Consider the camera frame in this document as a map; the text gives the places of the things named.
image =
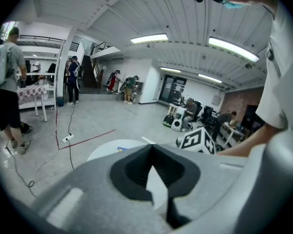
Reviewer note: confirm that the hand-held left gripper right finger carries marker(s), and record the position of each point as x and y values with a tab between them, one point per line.
210	179

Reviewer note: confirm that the round white table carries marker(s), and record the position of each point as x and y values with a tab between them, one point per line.
105	150

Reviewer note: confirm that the white desk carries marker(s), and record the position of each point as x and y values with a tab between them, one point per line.
232	133

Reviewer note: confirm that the red checkered cloth table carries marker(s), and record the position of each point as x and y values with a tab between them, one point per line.
29	92

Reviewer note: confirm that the white shelf frame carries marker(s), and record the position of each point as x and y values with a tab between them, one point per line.
54	89

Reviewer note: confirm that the person's right forearm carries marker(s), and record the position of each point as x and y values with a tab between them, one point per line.
246	142

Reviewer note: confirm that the black green backpack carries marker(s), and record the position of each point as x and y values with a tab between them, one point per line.
168	121

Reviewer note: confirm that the black double door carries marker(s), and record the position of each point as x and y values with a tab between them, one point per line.
173	89

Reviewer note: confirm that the black television screen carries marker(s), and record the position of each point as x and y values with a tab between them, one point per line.
252	118

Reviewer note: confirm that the blue face mask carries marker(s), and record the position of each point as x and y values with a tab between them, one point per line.
234	4

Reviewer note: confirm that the person's white T-shirt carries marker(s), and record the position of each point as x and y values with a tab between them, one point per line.
283	82

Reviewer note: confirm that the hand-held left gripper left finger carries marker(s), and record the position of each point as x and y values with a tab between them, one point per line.
95	191

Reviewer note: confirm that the blue and yellow object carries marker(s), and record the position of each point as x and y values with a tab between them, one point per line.
121	149

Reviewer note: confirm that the dark staircase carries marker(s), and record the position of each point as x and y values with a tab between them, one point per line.
89	72

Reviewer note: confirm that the black office chair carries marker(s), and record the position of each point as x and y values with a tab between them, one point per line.
207	113

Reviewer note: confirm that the red floor tape line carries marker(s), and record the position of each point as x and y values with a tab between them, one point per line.
88	139

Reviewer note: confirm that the white power strip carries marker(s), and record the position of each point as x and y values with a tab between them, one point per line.
68	138

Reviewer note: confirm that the blue bin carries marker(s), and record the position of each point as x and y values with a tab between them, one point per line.
60	102

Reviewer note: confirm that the long ceiling light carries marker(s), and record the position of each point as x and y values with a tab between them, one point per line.
234	49
149	38
170	70
210	78

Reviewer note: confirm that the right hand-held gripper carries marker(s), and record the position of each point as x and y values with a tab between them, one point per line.
195	140

